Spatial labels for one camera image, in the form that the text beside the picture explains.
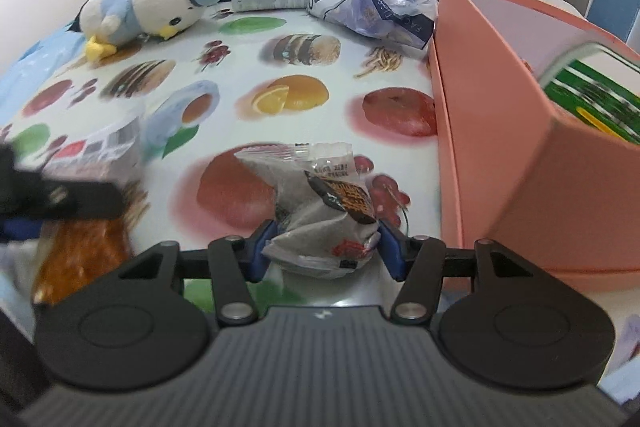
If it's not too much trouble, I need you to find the pink cardboard box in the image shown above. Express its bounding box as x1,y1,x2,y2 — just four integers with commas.
435,0,640,273

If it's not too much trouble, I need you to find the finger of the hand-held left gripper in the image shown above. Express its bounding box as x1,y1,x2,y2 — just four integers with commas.
0,142,126,222
0,219,45,243

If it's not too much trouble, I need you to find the penguin plush toy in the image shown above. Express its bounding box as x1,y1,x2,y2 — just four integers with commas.
79,0,228,62

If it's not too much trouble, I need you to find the barcode label snack packet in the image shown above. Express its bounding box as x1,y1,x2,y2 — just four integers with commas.
30,114,148,305

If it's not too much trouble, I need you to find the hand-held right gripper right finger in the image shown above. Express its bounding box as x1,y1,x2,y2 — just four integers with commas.
377,217,539,323

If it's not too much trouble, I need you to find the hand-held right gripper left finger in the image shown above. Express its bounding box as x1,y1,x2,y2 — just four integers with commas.
119,219,281,328

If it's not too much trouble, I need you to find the silver snack packet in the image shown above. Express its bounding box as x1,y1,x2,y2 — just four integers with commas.
235,142,381,280

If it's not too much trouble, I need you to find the green edged snack packet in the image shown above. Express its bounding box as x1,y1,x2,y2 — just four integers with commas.
537,42,640,142

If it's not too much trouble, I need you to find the clear blue print plastic bag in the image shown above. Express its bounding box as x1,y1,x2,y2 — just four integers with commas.
306,0,438,52

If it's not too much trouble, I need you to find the blue chair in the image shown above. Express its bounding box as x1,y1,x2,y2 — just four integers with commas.
585,0,640,42

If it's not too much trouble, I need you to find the fruit print mat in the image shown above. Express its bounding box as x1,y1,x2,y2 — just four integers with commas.
0,4,446,308

